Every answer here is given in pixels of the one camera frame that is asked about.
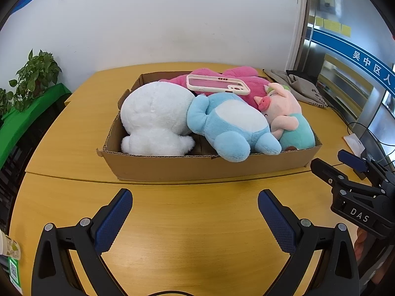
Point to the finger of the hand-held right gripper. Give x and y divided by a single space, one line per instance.
351 161
328 174

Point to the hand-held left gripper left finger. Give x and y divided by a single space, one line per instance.
109 222

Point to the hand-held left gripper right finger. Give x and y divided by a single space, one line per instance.
277 222

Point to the brown cardboard box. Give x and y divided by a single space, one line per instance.
185 168

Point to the light blue plush toy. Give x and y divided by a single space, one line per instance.
228 123

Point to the white plush toy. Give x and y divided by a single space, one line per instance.
154 114

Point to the person's right hand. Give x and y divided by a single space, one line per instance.
360 241

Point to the white paper card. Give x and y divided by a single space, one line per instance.
355 145

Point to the pig plush toy teal body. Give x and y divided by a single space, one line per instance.
284 108

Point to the grey cloth bag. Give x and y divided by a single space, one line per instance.
305 91

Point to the paper cup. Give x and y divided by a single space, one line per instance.
10 246

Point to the blue door banner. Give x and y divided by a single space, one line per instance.
355 54

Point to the green code sticker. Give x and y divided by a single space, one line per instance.
14 273

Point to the pink plush toy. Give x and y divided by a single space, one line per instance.
253 84

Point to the white pink phone case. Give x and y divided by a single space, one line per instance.
240 91

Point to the row of yellow sticky notes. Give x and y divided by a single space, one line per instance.
333 26

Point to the green potted plant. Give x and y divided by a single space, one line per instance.
35 74

